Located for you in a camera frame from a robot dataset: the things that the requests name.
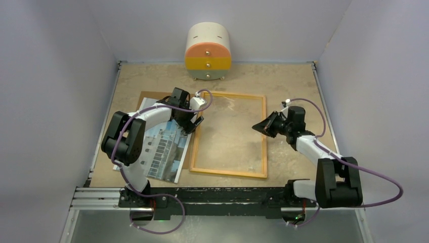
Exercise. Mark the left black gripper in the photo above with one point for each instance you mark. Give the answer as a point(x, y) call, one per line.
point(187, 125)

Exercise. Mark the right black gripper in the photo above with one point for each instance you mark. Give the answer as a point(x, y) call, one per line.
point(269, 121)

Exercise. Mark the yellow wooden picture frame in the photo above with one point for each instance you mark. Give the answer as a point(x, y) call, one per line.
point(225, 144)

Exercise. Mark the building photo print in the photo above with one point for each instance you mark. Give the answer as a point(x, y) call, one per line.
point(164, 150)

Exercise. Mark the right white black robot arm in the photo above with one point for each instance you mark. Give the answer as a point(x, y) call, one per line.
point(336, 185)

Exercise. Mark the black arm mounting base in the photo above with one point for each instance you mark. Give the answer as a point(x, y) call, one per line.
point(269, 202)

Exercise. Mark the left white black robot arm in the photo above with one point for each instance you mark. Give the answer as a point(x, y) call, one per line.
point(124, 139)

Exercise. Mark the round three-drawer mini cabinet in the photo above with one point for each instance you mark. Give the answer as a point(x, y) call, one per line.
point(208, 55)

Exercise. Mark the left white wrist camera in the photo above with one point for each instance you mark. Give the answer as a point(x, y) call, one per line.
point(197, 103)

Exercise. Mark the aluminium rail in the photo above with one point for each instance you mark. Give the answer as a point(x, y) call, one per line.
point(96, 197)

